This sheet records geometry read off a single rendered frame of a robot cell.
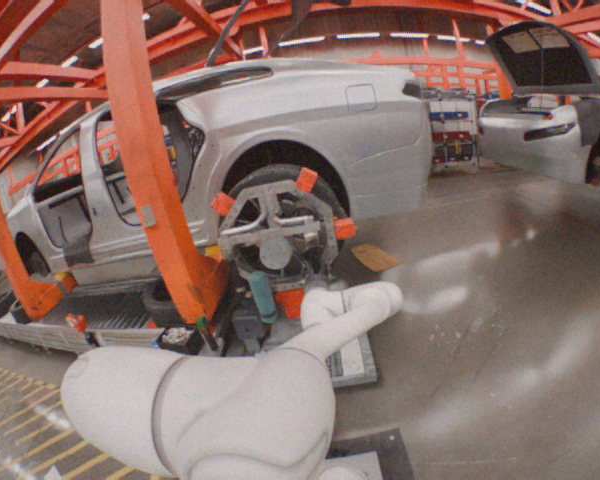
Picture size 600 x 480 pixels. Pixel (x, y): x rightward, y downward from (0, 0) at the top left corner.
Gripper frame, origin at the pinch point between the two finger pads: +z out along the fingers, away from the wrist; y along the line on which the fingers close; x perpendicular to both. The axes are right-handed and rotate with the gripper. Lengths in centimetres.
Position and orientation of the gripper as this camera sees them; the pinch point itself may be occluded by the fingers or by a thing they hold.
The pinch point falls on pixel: (315, 261)
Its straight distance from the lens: 104.8
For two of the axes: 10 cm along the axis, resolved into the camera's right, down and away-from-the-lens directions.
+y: 9.8, -1.6, -1.0
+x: -1.9, -9.1, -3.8
